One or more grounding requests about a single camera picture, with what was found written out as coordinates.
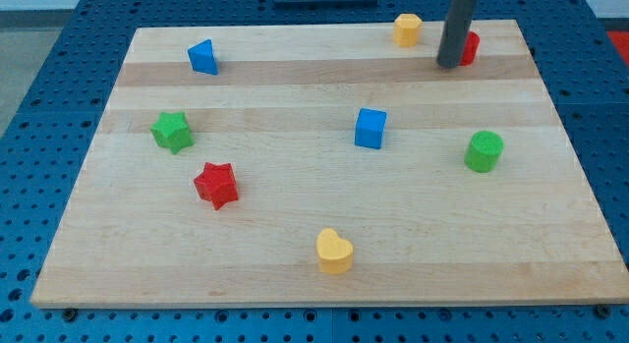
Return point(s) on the grey cylindrical robot arm rod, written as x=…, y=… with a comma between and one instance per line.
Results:
x=454, y=34

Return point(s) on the red star block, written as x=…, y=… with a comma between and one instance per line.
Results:
x=217, y=184

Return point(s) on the green star block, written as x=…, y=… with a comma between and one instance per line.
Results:
x=172, y=131

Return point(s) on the wooden board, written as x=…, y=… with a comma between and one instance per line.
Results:
x=426, y=229

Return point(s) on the blue cube block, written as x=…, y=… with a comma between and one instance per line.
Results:
x=369, y=128

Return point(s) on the yellow heart block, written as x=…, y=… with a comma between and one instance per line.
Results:
x=335, y=254

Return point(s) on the blue triangle block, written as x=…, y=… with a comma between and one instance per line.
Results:
x=202, y=58

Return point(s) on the yellow hexagon block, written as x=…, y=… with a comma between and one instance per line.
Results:
x=407, y=30

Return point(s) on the green cylinder block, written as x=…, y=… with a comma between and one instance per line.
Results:
x=483, y=151

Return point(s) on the red block behind rod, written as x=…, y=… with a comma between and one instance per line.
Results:
x=470, y=49

